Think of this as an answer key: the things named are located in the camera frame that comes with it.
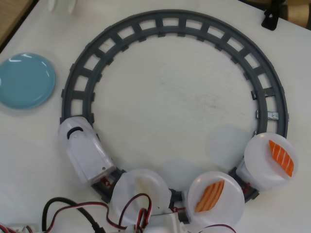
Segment pale striped salmon sushi piece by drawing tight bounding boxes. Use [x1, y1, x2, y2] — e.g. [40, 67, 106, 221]
[195, 180, 225, 214]

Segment thin red white wire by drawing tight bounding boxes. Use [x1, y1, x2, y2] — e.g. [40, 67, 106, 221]
[198, 223, 240, 233]

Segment white squid sushi piece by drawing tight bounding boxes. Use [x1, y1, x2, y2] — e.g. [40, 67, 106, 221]
[133, 177, 156, 212]

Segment blue round ceramic dish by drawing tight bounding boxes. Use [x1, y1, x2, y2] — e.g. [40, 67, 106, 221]
[0, 52, 56, 110]

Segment white toy Shinkansen locomotive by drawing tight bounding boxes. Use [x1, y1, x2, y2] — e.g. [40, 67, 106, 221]
[58, 116, 117, 186]

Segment light wooden furniture board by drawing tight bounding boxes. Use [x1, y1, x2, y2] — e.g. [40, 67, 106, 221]
[0, 0, 39, 53]

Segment grey circular toy train track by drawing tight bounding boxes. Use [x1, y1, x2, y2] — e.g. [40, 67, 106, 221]
[59, 9, 290, 224]

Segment white round plastic plate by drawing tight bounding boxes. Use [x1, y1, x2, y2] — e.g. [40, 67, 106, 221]
[110, 168, 171, 226]
[188, 171, 245, 231]
[243, 132, 298, 192]

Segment black table clamp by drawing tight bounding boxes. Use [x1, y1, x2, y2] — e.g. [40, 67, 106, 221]
[261, 0, 287, 31]

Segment red and black servo wires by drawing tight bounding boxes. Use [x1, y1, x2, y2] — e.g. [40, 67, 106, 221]
[0, 193, 153, 233]

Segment deep orange salmon sushi piece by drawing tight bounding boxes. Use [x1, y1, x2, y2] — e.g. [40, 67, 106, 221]
[268, 139, 294, 178]

